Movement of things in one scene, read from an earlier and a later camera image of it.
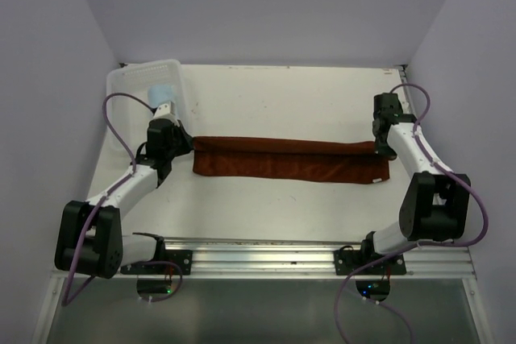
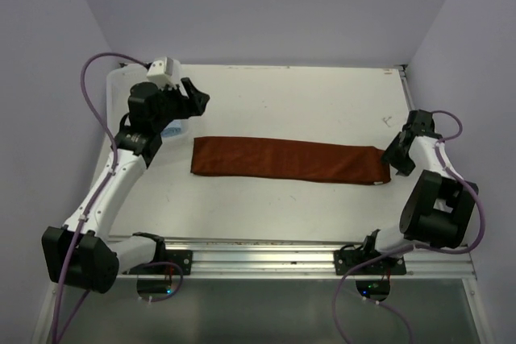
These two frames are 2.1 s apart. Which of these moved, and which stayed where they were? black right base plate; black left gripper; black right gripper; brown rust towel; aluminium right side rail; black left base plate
Moved: black right gripper; black left gripper
Stayed: brown rust towel; aluminium right side rail; black right base plate; black left base plate
